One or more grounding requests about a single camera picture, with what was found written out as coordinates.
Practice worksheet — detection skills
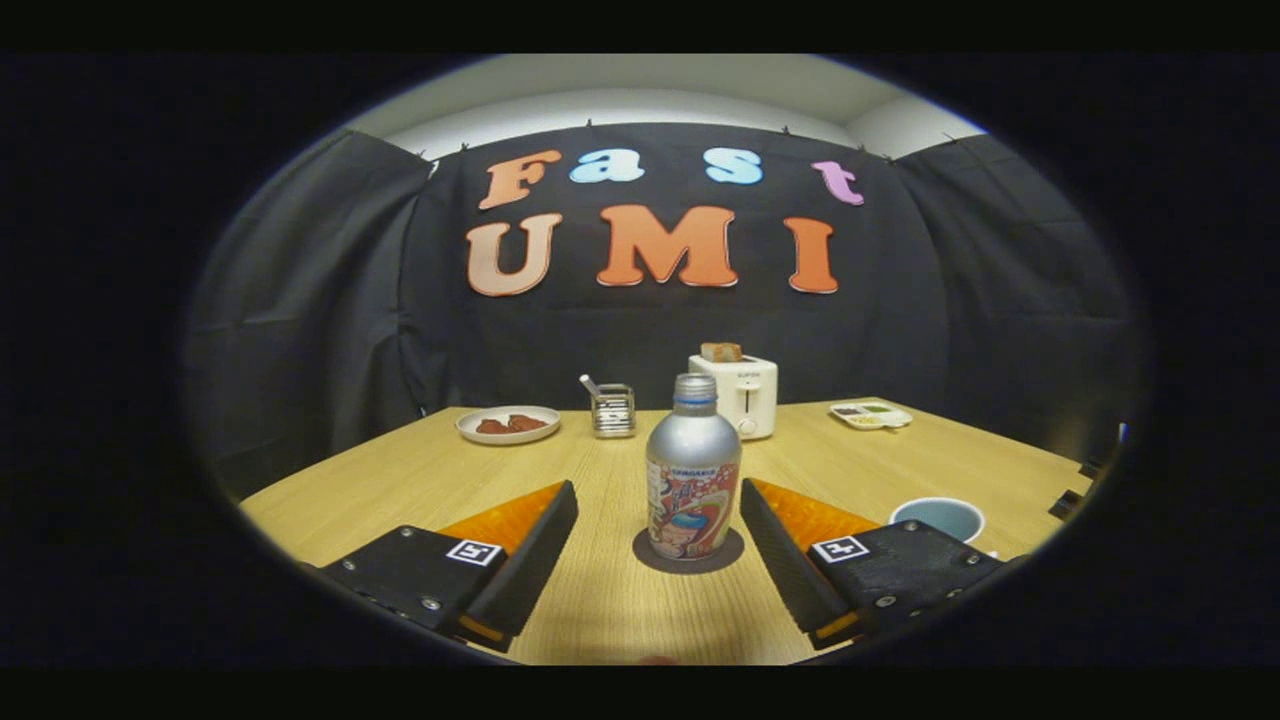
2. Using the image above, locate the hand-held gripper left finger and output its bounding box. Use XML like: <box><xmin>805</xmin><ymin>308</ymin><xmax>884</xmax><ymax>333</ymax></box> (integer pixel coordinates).
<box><xmin>318</xmin><ymin>480</ymin><xmax>580</xmax><ymax>653</ymax></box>

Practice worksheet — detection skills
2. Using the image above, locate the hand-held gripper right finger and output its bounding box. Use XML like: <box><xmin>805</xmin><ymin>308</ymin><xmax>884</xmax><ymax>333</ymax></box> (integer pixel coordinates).
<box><xmin>740</xmin><ymin>478</ymin><xmax>1004</xmax><ymax>651</ymax></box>

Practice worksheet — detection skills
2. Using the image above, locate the dark brown round coaster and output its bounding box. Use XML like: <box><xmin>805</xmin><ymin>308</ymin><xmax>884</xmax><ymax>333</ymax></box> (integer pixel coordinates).
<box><xmin>632</xmin><ymin>527</ymin><xmax>746</xmax><ymax>575</ymax></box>

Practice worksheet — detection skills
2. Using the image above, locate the silver juice bottle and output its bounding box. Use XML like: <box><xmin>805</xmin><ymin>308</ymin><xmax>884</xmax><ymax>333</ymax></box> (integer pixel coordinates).
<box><xmin>645</xmin><ymin>373</ymin><xmax>743</xmax><ymax>561</ymax></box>

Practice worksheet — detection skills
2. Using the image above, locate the white cup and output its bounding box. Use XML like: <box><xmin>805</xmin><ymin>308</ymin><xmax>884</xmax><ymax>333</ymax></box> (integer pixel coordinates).
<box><xmin>889</xmin><ymin>497</ymin><xmax>999</xmax><ymax>559</ymax></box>

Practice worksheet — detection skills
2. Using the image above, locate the white round plate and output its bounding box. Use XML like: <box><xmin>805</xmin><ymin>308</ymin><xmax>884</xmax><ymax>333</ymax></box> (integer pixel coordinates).
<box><xmin>455</xmin><ymin>405</ymin><xmax>562</xmax><ymax>446</ymax></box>

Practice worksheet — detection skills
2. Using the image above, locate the wooden table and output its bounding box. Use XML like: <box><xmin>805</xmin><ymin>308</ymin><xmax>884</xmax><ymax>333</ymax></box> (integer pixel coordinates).
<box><xmin>240</xmin><ymin>398</ymin><xmax>1096</xmax><ymax>666</ymax></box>

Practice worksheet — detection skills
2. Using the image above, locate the metal mesh holder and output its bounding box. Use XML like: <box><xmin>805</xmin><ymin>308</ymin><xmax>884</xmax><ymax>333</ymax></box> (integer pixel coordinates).
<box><xmin>590</xmin><ymin>383</ymin><xmax>637</xmax><ymax>439</ymax></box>

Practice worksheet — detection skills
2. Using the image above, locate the white divided tray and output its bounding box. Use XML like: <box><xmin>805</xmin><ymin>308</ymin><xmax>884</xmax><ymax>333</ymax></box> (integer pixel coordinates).
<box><xmin>828</xmin><ymin>401</ymin><xmax>914</xmax><ymax>431</ymax></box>

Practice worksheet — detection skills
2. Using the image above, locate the white toaster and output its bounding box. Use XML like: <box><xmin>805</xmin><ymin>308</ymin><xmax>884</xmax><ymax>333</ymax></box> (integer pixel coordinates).
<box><xmin>688</xmin><ymin>353</ymin><xmax>779</xmax><ymax>441</ymax></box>

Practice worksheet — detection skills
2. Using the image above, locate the black backdrop cloth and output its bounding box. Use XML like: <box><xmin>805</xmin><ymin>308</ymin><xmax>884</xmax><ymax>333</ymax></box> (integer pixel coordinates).
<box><xmin>185</xmin><ymin>122</ymin><xmax>1151</xmax><ymax>501</ymax></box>

